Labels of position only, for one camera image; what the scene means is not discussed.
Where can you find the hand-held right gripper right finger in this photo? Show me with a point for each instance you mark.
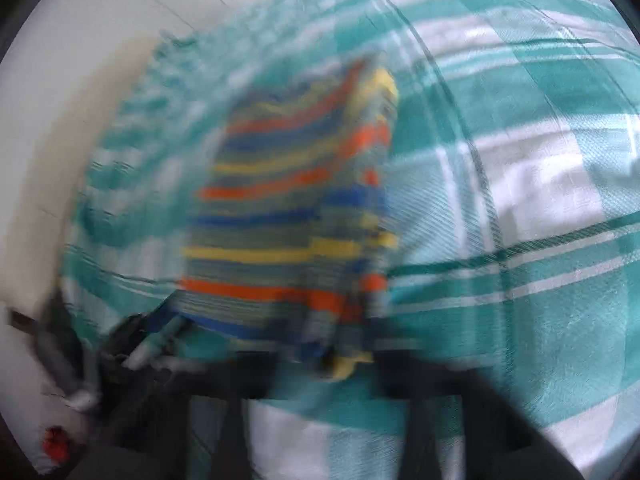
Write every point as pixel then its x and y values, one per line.
pixel 450 410

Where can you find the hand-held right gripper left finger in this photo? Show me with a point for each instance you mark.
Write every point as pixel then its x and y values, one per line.
pixel 225 410

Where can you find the striped knit shirt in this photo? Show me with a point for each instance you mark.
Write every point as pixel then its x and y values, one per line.
pixel 290 220

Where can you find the small red object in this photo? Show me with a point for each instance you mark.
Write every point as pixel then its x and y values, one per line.
pixel 55 444

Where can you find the teal checked bedsheet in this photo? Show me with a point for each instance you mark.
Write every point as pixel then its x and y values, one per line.
pixel 500 210

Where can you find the beige bed frame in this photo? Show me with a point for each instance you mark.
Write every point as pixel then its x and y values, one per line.
pixel 65 160

